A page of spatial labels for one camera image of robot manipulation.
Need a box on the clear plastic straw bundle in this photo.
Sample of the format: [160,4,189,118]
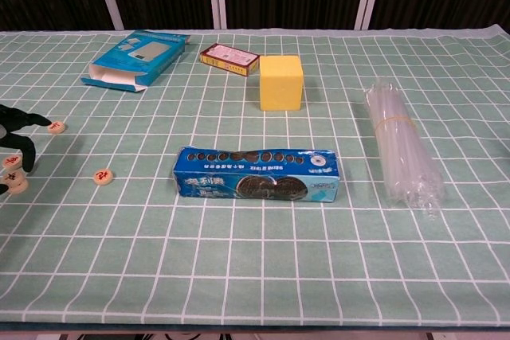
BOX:
[364,76,445,221]

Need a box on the green checked tablecloth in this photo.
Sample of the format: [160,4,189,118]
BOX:
[0,23,510,327]

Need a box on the yellow rubber band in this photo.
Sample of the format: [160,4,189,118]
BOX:
[373,115,418,132]

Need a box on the yellow foam cube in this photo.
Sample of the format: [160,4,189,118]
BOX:
[259,54,305,112]

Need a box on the blue Oreo cookie box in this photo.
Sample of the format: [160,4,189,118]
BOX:
[172,146,342,203]

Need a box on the blue kitchen scale carton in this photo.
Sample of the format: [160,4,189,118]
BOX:
[80,29,191,93]

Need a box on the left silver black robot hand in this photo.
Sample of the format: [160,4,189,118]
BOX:
[0,104,53,196]

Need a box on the small red cardboard box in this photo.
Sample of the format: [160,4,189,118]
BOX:
[199,42,261,77]

